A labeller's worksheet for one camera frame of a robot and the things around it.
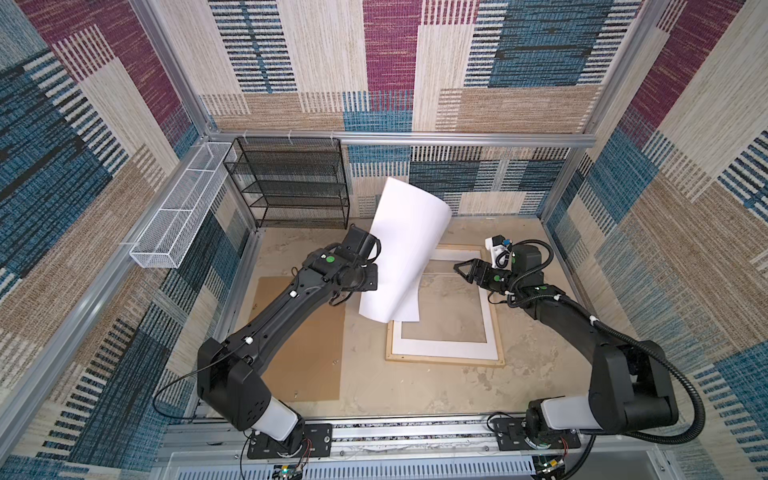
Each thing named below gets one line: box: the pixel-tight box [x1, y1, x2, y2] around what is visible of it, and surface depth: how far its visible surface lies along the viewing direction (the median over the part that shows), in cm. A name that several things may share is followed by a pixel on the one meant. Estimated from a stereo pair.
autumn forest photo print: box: [360, 177, 452, 323], surface depth 92 cm
